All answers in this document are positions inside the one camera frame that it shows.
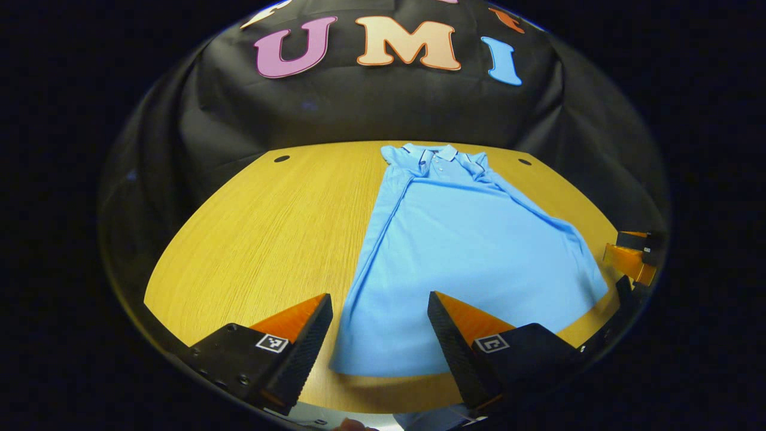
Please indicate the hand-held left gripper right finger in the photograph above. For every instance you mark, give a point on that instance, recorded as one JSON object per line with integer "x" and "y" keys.
{"x": 455, "y": 359}

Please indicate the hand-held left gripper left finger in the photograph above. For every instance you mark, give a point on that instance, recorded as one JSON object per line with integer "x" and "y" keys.
{"x": 305, "y": 353}

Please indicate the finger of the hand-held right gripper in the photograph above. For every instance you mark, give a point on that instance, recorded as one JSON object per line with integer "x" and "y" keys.
{"x": 631, "y": 239}
{"x": 652, "y": 257}

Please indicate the light blue T-shirt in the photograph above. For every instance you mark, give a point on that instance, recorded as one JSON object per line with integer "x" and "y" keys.
{"x": 467, "y": 251}

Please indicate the black backdrop cloth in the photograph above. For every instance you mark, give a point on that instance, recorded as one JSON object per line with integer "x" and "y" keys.
{"x": 389, "y": 102}

